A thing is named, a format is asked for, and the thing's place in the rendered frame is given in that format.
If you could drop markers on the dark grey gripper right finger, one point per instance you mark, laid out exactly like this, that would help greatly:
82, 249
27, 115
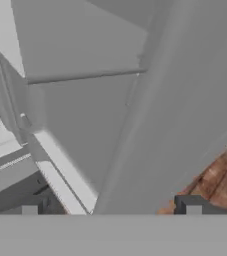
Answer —
188, 201

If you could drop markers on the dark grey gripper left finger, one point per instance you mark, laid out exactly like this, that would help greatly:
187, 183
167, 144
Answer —
35, 202

